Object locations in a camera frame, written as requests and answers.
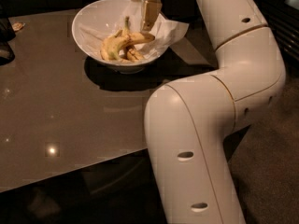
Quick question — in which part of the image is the yellow banana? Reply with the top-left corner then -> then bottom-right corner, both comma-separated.
122,16 -> 144,63
100,29 -> 122,61
107,32 -> 155,61

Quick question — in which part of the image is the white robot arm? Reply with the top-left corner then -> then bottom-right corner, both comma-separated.
144,0 -> 286,224

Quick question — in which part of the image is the white ceramic bowl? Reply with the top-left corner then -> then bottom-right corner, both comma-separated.
71,0 -> 170,76

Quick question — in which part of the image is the white paper napkin liner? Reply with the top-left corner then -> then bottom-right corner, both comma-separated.
78,0 -> 190,61

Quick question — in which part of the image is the small crumpled wrapper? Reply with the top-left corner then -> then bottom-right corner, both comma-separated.
12,22 -> 25,32

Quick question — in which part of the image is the dark slatted appliance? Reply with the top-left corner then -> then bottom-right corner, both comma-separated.
254,0 -> 299,61

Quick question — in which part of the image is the black mesh object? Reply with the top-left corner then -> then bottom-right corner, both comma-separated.
0,5 -> 16,65

